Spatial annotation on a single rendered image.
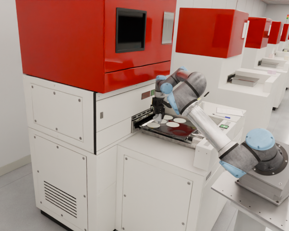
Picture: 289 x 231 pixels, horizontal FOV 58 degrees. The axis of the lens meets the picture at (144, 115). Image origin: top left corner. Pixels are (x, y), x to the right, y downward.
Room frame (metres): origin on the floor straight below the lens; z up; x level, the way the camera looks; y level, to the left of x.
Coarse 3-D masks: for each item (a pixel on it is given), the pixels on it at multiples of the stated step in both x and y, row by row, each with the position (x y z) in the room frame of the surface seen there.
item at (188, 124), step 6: (168, 120) 1.89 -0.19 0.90; (186, 120) 1.92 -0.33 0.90; (162, 126) 1.76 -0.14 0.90; (168, 126) 1.76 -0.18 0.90; (180, 126) 1.78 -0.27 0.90; (186, 126) 1.79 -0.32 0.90; (192, 126) 1.79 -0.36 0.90; (168, 132) 1.65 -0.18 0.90; (174, 132) 1.66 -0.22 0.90; (180, 132) 1.67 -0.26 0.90; (186, 132) 1.67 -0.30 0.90
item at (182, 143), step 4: (144, 132) 1.79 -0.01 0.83; (148, 132) 1.77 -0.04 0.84; (152, 132) 1.75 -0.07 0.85; (156, 132) 1.75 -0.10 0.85; (156, 136) 1.73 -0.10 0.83; (160, 136) 1.72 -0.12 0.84; (164, 136) 1.70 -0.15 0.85; (168, 136) 1.70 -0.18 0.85; (168, 140) 1.68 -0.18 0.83; (172, 140) 1.66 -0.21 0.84; (176, 140) 1.65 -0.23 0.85; (180, 140) 1.64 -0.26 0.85; (180, 144) 1.63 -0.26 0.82; (184, 144) 1.61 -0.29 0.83; (188, 144) 1.60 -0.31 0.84; (192, 148) 1.58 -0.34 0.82
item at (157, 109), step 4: (152, 100) 1.78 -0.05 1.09; (156, 100) 1.76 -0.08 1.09; (160, 100) 1.79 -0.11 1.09; (152, 104) 1.78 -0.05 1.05; (156, 104) 1.76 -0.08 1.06; (160, 104) 1.78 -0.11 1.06; (152, 108) 1.79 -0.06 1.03; (156, 108) 1.74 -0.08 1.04; (160, 108) 1.76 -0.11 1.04; (164, 108) 1.78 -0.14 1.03; (156, 112) 1.75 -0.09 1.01; (160, 112) 1.77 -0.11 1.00
